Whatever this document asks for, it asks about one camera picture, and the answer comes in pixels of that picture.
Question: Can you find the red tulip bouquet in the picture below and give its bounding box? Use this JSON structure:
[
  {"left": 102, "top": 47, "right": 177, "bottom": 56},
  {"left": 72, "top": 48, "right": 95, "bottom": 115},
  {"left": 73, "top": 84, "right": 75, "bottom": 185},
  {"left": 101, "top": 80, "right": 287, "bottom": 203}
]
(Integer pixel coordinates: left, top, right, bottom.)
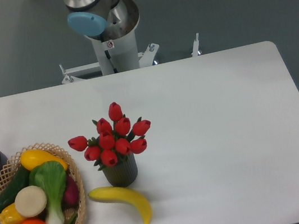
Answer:
[{"left": 67, "top": 102, "right": 151, "bottom": 171}]

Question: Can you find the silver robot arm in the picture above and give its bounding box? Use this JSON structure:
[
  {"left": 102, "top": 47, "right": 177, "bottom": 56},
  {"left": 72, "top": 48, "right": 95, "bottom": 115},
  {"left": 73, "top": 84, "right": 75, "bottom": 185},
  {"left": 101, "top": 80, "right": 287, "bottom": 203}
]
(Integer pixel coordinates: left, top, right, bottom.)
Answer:
[{"left": 64, "top": 0, "right": 140, "bottom": 42}]

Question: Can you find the dark ribbed vase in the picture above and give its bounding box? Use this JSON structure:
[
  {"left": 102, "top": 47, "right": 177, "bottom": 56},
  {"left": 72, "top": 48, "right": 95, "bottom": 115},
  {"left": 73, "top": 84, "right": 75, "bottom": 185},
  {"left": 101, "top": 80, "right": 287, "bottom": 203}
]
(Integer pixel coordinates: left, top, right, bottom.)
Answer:
[{"left": 102, "top": 153, "right": 138, "bottom": 188}]

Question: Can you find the yellow banana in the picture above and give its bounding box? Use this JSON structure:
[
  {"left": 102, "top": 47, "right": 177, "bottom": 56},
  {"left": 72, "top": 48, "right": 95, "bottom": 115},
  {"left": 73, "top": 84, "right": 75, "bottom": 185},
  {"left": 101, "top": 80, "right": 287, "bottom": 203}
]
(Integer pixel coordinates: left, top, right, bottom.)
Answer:
[{"left": 88, "top": 186, "right": 153, "bottom": 224}]

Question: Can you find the green bok choy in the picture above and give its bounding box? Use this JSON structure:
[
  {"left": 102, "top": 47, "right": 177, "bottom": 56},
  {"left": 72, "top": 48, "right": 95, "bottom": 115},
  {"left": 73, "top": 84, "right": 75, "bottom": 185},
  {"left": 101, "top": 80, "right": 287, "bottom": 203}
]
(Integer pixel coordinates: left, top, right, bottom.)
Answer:
[{"left": 29, "top": 161, "right": 66, "bottom": 224}]

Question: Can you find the yellow squash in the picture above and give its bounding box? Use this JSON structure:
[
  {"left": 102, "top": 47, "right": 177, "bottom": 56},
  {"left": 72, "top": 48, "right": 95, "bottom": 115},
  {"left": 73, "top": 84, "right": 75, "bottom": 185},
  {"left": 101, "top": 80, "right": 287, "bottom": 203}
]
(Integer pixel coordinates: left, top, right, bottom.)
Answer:
[{"left": 20, "top": 149, "right": 68, "bottom": 171}]

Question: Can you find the purple red onion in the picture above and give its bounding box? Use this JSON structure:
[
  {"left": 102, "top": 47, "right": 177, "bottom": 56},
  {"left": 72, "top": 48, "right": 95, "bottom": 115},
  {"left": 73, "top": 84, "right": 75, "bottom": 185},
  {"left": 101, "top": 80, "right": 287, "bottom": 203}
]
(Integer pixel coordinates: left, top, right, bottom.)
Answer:
[{"left": 63, "top": 175, "right": 79, "bottom": 206}]

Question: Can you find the woven wicker basket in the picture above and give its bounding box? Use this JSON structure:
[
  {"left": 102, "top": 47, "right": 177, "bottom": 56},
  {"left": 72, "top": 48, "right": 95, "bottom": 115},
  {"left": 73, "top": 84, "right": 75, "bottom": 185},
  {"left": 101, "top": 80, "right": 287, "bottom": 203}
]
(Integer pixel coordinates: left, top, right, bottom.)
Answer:
[{"left": 0, "top": 143, "right": 86, "bottom": 224}]

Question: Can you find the dark green cucumber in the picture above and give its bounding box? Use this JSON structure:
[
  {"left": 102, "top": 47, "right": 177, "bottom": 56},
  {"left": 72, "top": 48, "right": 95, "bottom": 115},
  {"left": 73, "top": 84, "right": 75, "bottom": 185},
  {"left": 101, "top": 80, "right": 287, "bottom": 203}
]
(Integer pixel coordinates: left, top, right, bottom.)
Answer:
[{"left": 0, "top": 166, "right": 30, "bottom": 213}]

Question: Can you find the cream round disc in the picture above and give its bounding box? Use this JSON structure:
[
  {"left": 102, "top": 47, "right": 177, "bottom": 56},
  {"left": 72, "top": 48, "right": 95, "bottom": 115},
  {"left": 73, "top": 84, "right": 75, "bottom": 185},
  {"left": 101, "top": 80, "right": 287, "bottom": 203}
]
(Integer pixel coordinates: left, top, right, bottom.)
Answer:
[{"left": 15, "top": 186, "right": 47, "bottom": 218}]

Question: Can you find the yellow bell pepper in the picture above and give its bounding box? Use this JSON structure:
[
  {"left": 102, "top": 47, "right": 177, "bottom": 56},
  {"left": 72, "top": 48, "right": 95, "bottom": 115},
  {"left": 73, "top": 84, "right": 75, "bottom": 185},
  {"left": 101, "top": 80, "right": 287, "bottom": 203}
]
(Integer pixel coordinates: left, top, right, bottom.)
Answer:
[{"left": 0, "top": 203, "right": 27, "bottom": 224}]

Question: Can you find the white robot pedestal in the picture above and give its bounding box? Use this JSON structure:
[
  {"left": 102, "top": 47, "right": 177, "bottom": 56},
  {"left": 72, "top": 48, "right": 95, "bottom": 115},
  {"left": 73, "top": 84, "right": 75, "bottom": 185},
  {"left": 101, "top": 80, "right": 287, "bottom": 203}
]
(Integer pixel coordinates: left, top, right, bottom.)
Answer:
[{"left": 91, "top": 31, "right": 140, "bottom": 76}]

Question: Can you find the white metal base frame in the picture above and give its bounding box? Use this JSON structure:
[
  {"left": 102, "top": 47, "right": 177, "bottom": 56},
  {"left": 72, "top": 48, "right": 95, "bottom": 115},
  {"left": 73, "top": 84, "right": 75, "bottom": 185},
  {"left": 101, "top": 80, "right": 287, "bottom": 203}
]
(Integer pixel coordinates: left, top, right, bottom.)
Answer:
[{"left": 59, "top": 33, "right": 202, "bottom": 84}]

